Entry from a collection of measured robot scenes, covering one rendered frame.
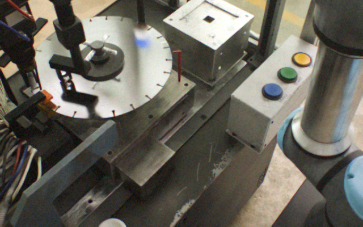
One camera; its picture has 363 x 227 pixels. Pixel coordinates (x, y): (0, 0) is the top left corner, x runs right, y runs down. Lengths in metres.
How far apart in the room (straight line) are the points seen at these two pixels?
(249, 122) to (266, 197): 0.89
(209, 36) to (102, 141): 0.45
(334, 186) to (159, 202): 0.39
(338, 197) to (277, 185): 1.07
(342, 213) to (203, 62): 0.53
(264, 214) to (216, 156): 0.81
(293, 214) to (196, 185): 0.23
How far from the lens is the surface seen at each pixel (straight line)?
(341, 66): 0.59
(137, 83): 0.88
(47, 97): 0.87
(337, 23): 0.52
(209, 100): 1.10
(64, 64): 0.86
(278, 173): 1.89
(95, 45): 0.90
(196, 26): 1.10
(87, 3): 1.45
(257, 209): 1.79
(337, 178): 0.80
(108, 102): 0.86
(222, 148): 1.02
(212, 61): 1.06
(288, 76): 0.98
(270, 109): 0.92
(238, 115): 0.97
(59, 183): 0.75
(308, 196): 1.00
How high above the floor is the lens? 1.60
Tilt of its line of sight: 51 degrees down
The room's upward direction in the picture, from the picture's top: straight up
